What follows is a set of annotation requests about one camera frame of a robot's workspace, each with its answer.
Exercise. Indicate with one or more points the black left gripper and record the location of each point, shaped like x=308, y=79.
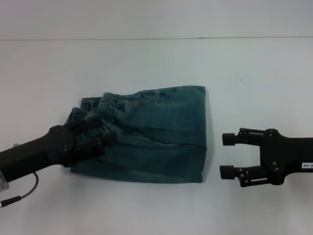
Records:
x=36, y=153

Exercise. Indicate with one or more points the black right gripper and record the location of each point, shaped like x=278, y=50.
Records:
x=286, y=156

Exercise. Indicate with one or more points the blue denim shorts with print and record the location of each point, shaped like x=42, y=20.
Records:
x=159, y=137

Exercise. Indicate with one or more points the white label sticker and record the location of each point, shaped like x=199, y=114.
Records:
x=307, y=165

